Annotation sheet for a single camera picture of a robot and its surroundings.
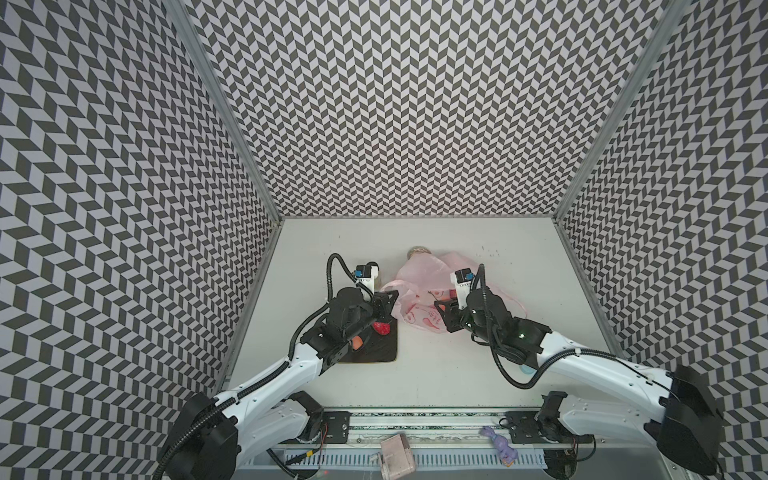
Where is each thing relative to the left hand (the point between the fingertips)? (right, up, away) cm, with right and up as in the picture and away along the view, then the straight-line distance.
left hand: (399, 295), depth 78 cm
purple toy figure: (+25, -35, -10) cm, 44 cm away
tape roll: (+7, +11, +30) cm, 33 cm away
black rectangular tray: (-7, -17, +7) cm, 19 cm away
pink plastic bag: (+7, +2, +10) cm, 13 cm away
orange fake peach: (-12, -15, +8) cm, 21 cm away
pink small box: (-1, -34, -13) cm, 36 cm away
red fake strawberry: (-5, -11, +8) cm, 15 cm away
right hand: (+11, -4, 0) cm, 12 cm away
